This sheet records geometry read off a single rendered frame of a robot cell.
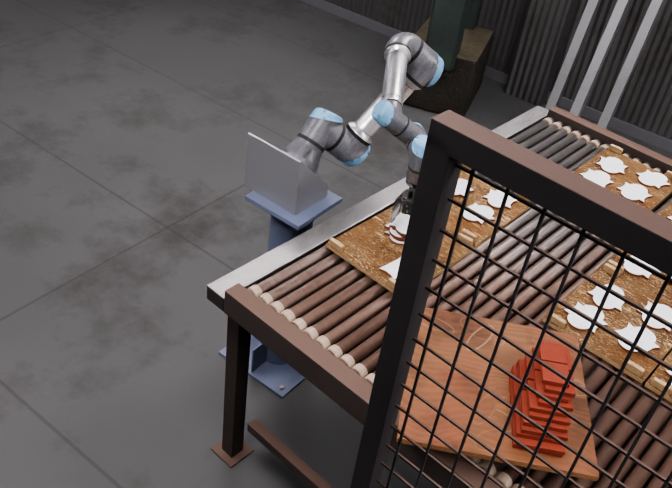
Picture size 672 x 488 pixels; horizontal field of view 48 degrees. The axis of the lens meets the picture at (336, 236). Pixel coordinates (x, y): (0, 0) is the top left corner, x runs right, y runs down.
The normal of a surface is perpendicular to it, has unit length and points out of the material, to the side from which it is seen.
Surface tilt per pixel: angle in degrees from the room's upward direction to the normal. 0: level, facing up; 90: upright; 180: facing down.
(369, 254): 0
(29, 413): 0
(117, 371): 0
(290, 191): 90
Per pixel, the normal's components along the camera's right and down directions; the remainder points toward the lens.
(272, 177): -0.63, 0.41
